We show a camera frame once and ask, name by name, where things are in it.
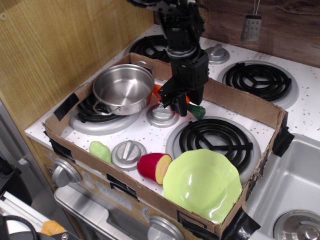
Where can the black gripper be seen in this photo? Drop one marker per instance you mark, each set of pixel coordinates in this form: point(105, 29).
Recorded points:
point(187, 78)

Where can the orange toy carrot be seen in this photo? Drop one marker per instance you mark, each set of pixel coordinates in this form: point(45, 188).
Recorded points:
point(197, 111)

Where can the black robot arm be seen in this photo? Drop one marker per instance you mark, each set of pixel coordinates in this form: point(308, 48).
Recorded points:
point(182, 26)

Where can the light green plastic plate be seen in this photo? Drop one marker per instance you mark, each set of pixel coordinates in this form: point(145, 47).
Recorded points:
point(203, 182)

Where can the grey centre stove knob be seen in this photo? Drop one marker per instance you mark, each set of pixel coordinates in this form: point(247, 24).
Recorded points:
point(161, 117)

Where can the grey stove knob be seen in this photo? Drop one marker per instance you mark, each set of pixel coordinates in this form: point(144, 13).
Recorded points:
point(161, 117)
point(126, 154)
point(217, 54)

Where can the grey back stove knob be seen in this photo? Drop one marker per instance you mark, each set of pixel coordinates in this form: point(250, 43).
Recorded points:
point(217, 54)

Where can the back left black burner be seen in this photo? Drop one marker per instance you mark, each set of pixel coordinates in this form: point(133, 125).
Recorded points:
point(153, 46)

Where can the black burner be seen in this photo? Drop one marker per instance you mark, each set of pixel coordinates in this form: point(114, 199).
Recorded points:
point(85, 120)
point(262, 79)
point(153, 46)
point(220, 135)

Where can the front right black burner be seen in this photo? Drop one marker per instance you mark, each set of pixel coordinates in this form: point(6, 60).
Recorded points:
point(220, 135)

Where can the cardboard fence box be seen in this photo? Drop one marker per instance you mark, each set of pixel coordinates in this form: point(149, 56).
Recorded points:
point(141, 198)

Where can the stainless steel pot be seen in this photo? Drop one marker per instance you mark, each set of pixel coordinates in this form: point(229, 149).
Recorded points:
point(123, 89)

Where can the red toy fruit half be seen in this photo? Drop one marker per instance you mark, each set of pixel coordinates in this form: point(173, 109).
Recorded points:
point(153, 166)

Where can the grey front stove knob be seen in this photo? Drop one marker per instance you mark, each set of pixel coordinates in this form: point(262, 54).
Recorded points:
point(126, 154)

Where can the back right black burner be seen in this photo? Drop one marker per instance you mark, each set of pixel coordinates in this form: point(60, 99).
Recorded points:
point(262, 79)

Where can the hanging metal skimmer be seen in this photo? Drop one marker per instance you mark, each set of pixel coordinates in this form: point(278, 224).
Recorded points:
point(204, 13)

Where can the hanging metal spatula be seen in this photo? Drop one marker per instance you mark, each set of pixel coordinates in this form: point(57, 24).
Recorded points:
point(252, 25)

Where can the front left black burner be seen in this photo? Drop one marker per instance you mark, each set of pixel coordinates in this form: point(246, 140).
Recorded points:
point(85, 120)

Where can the light green toy vegetable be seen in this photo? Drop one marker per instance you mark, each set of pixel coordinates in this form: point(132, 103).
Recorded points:
point(101, 151)

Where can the right grey oven knob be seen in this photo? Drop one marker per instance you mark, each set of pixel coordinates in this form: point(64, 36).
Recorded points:
point(162, 229)

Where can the grey oven knob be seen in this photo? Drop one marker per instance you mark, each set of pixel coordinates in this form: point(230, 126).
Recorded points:
point(64, 173)
point(162, 229)

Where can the grey sink basin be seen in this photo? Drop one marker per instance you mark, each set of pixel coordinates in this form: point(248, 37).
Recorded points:
point(290, 182)

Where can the silver oven door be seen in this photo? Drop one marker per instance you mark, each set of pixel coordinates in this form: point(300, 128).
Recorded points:
point(104, 223)

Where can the left grey oven knob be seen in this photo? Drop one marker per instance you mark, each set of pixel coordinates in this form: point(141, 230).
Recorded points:
point(64, 173)

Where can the metal sink drain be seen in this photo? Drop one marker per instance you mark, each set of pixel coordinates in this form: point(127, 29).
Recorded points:
point(297, 225)

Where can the orange cloth piece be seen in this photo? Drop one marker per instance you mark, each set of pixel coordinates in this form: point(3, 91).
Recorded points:
point(51, 228)

